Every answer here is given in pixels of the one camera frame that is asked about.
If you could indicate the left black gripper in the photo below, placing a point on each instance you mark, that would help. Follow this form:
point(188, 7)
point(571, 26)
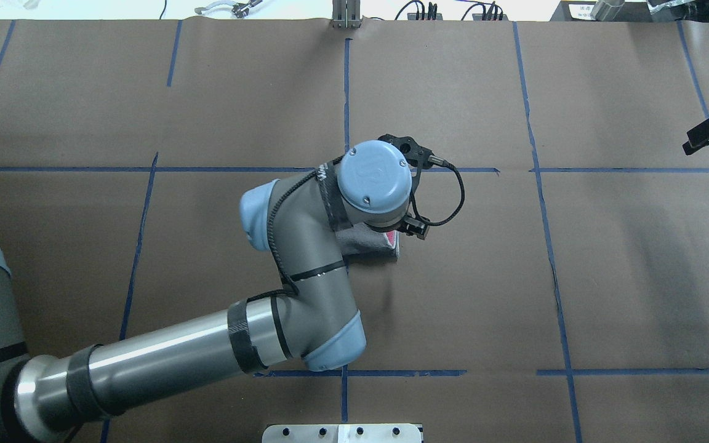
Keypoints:
point(416, 226)

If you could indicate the pink terry towel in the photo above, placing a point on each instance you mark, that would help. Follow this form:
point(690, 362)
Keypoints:
point(362, 242)

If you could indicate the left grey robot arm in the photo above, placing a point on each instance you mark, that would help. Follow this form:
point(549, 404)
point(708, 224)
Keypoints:
point(111, 299)

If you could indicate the silver metal cylinder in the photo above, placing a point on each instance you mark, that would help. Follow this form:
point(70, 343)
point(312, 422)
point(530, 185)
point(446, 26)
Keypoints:
point(606, 10)

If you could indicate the black weight block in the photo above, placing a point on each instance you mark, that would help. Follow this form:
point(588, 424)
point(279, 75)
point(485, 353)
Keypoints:
point(582, 11)

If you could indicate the long metal reacher stick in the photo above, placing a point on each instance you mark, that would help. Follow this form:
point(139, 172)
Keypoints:
point(237, 9)

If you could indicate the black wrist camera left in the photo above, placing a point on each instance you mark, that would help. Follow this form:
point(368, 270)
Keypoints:
point(415, 154)

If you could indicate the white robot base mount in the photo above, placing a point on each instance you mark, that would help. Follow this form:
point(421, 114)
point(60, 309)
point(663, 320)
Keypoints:
point(343, 432)

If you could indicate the aluminium frame post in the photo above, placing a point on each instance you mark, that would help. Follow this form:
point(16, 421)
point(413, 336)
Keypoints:
point(346, 14)

